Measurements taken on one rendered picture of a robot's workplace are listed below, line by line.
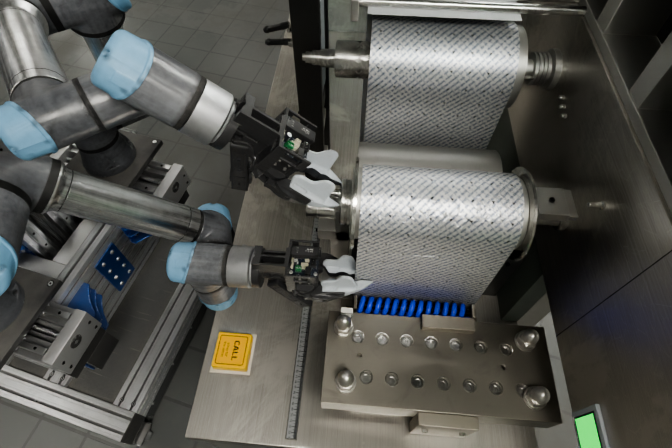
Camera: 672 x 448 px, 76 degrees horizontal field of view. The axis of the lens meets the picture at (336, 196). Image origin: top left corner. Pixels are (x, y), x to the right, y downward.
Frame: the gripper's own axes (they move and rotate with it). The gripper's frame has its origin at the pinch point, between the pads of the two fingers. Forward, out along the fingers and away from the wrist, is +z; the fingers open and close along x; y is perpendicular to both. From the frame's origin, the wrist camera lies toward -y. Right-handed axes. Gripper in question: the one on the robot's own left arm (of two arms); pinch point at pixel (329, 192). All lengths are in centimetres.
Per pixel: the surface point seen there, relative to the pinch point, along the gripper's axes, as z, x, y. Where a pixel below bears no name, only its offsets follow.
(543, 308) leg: 79, 7, -7
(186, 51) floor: -8, 200, -172
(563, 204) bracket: 25.7, -0.7, 23.9
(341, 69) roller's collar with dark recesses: -4.1, 21.7, 5.2
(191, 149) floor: 13, 114, -155
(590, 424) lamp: 32.6, -28.7, 17.6
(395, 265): 15.8, -6.4, -0.9
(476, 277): 28.0, -6.4, 6.4
